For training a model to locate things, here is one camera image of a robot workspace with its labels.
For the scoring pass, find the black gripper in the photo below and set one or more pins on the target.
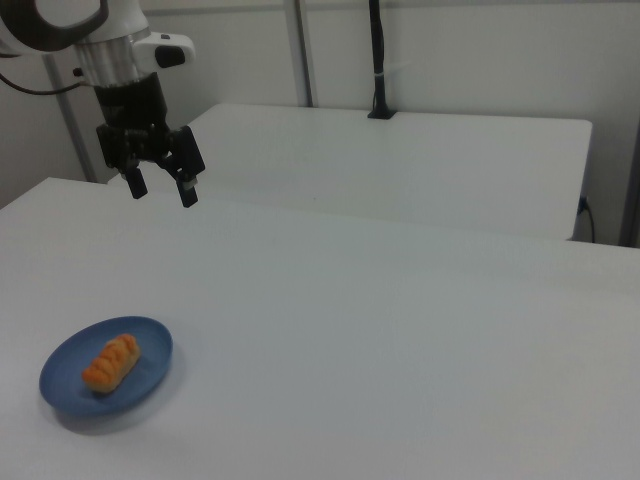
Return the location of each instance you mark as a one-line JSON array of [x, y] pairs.
[[131, 107]]

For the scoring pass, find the orange bread roll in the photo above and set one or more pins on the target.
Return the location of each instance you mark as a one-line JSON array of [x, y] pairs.
[[111, 362]]

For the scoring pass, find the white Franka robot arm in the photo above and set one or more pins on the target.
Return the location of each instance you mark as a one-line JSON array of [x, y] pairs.
[[117, 30]]

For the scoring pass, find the blue round plate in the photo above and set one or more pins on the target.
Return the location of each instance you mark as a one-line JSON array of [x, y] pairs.
[[70, 380]]

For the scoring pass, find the white side desk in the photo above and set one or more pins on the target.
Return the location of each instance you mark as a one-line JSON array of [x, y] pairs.
[[400, 165]]

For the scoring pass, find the grey wall partition strip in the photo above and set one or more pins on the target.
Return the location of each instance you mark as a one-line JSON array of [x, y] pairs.
[[301, 50]]

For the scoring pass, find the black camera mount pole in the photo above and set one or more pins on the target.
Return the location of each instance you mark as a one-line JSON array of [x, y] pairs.
[[378, 50]]

